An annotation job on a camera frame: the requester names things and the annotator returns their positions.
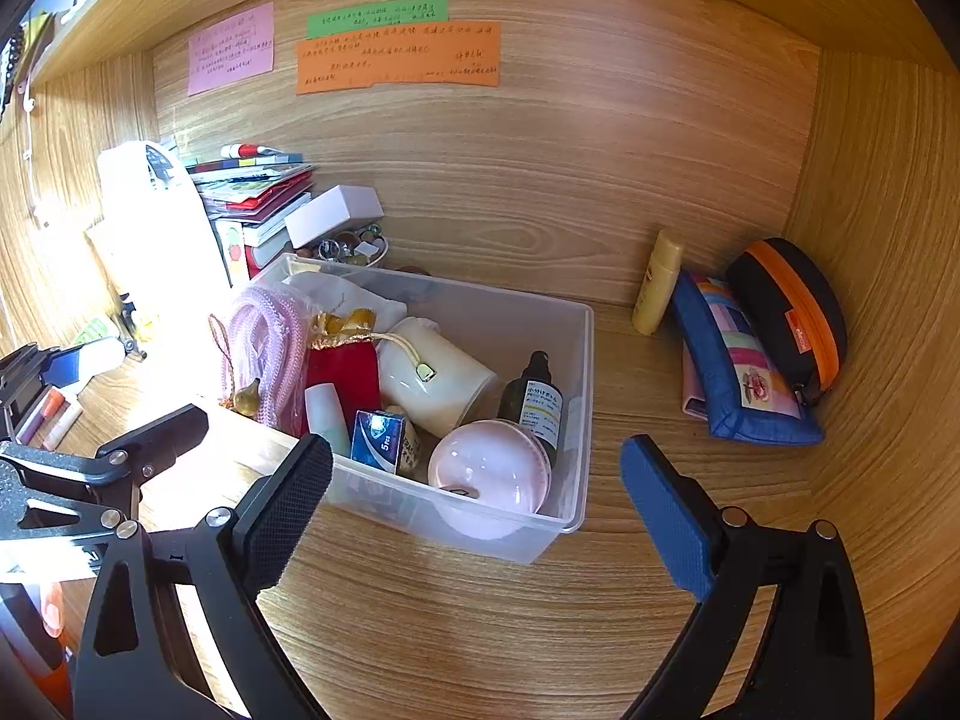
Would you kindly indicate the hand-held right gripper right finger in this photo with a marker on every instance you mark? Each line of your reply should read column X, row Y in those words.
column 675, row 525

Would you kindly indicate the pink round case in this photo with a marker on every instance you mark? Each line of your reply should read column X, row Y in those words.
column 480, row 472

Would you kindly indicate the green paper note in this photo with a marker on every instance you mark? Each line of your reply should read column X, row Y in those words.
column 375, row 15

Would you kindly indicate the dark spray bottle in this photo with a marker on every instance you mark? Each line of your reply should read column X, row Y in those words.
column 540, row 405

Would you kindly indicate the pen with coloured bands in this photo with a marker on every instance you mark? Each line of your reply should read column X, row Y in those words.
column 240, row 163

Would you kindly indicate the green white packet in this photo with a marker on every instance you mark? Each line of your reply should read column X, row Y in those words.
column 94, row 331

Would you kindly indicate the white paper sheet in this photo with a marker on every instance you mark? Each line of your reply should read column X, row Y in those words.
column 157, row 225

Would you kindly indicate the orange paper note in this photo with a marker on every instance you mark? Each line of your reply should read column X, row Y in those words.
column 397, row 60

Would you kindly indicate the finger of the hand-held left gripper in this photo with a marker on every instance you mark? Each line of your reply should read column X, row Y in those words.
column 64, row 369
column 165, row 427

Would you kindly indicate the white tube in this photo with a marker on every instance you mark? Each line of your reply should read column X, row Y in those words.
column 105, row 356

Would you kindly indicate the light green tube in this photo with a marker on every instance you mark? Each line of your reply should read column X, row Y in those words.
column 326, row 420

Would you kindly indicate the small blue box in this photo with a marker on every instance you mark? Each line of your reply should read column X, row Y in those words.
column 375, row 439

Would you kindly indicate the gold organza pouch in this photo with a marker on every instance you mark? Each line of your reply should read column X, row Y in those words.
column 341, row 324

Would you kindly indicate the pink paper note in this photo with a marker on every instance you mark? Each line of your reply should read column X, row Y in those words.
column 229, row 49

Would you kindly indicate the stack of books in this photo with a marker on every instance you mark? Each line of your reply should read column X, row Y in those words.
column 262, row 199

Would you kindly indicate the pink white stick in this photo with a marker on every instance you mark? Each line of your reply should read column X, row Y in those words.
column 64, row 424

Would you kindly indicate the small white cardboard box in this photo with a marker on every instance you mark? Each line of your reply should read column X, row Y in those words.
column 330, row 214

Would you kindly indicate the yellow lotion bottle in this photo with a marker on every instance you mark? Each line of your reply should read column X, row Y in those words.
column 656, row 292

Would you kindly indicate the blue patchwork pencil pouch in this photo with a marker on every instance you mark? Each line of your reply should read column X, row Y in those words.
column 705, row 330

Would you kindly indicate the red and white marker pen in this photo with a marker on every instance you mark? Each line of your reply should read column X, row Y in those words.
column 244, row 151

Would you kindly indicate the black case with orange zipper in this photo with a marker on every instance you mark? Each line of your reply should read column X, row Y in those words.
column 772, row 292

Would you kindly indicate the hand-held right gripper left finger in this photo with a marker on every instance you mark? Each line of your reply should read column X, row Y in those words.
column 285, row 510

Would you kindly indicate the white cylinder container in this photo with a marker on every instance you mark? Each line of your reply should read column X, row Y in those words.
column 450, row 390

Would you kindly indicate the red velvet pouch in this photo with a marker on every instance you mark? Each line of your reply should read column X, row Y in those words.
column 349, row 379

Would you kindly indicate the fruit print paper sheet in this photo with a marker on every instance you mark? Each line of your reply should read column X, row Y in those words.
column 234, row 251

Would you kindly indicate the clear plastic storage box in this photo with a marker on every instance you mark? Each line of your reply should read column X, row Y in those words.
column 390, row 502

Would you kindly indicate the white orange stick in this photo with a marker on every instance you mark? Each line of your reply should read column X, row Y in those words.
column 41, row 414

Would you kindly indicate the wooden desktop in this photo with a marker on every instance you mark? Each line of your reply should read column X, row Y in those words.
column 465, row 615

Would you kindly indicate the white bowl of beads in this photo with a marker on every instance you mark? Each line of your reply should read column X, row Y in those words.
column 352, row 251

